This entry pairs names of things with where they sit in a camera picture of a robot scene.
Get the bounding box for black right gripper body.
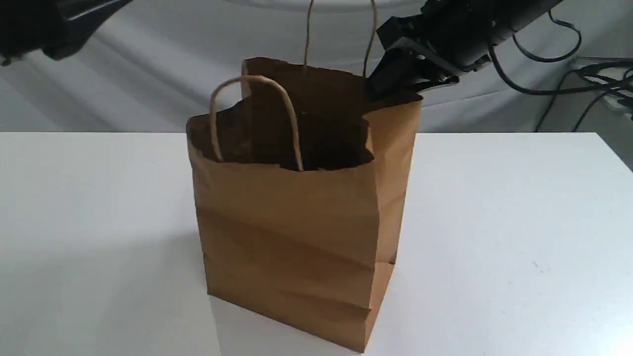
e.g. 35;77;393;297
376;0;499;75

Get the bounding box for brown paper shopping bag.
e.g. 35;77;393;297
186;34;422;353

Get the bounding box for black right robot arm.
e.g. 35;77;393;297
365;0;558;101

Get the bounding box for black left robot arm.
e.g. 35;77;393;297
0;0;130;67

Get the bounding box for grey draped backdrop cloth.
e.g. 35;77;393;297
0;0;632;132

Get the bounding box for black cables at right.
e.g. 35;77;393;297
534;59;633;133

